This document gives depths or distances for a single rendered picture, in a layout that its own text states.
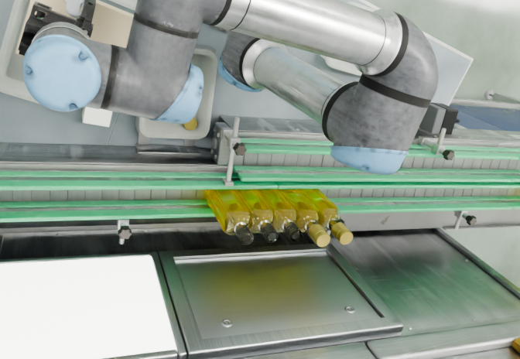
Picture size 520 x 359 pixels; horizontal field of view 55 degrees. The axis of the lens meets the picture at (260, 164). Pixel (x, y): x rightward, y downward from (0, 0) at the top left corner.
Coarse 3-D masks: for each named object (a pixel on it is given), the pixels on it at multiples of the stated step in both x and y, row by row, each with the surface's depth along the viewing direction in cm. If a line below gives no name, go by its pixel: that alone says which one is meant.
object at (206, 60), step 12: (192, 60) 124; (204, 60) 124; (216, 60) 118; (204, 72) 124; (216, 72) 120; (204, 84) 124; (204, 96) 124; (204, 108) 124; (144, 120) 118; (204, 120) 124; (144, 132) 119; (156, 132) 121; (168, 132) 122; (180, 132) 124; (192, 132) 125; (204, 132) 125
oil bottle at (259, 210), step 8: (240, 192) 119; (248, 192) 120; (256, 192) 120; (248, 200) 115; (256, 200) 116; (264, 200) 117; (248, 208) 112; (256, 208) 112; (264, 208) 113; (256, 216) 110; (264, 216) 110; (272, 216) 112; (256, 224) 110; (272, 224) 112; (256, 232) 111
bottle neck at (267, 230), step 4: (260, 224) 110; (264, 224) 109; (268, 224) 108; (260, 228) 109; (264, 228) 108; (268, 228) 107; (272, 228) 107; (264, 232) 107; (268, 232) 106; (272, 232) 106; (276, 232) 107; (264, 236) 107; (268, 236) 106; (272, 236) 108; (276, 236) 107; (268, 240) 106; (272, 240) 107
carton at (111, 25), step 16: (32, 0) 76; (48, 0) 77; (96, 0) 83; (96, 16) 80; (112, 16) 81; (128, 16) 81; (96, 32) 81; (112, 32) 81; (128, 32) 82; (16, 48) 78
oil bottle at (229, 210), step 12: (204, 192) 126; (216, 192) 118; (228, 192) 119; (216, 204) 116; (228, 204) 112; (240, 204) 113; (216, 216) 116; (228, 216) 108; (240, 216) 109; (228, 228) 109
